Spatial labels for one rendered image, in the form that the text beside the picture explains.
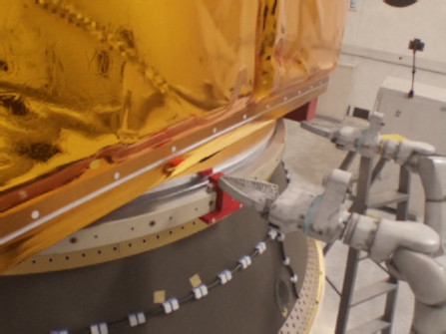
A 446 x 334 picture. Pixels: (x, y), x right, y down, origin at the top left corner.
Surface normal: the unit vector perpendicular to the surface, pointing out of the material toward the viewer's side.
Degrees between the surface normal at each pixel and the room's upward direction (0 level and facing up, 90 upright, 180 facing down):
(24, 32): 89
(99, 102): 89
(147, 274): 62
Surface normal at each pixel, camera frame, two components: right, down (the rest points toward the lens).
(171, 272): 0.57, -0.07
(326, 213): -0.39, -0.18
